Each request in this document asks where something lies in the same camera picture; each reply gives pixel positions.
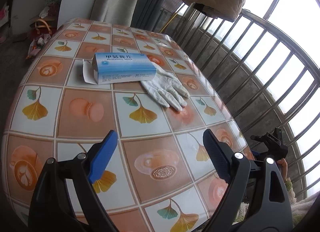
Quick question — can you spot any yellow broom handle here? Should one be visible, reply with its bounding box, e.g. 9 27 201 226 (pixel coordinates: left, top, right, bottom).
162 12 179 31

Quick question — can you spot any dark folded panel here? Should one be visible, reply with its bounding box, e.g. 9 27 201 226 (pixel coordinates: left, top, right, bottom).
131 0 165 31

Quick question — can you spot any metal balcony railing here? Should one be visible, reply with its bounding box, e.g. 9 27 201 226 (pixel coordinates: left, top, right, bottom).
156 0 319 199

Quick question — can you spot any patterned vinyl tablecloth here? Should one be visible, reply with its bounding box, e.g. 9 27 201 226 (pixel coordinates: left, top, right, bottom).
1 18 252 231

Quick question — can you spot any person's right hand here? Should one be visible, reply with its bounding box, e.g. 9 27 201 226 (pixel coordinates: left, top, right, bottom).
277 158 288 182

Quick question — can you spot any white cotton glove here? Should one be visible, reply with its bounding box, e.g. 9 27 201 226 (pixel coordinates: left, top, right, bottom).
140 62 190 112

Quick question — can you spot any blue medicine box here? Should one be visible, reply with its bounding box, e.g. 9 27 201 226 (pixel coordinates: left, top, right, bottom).
92 53 156 85

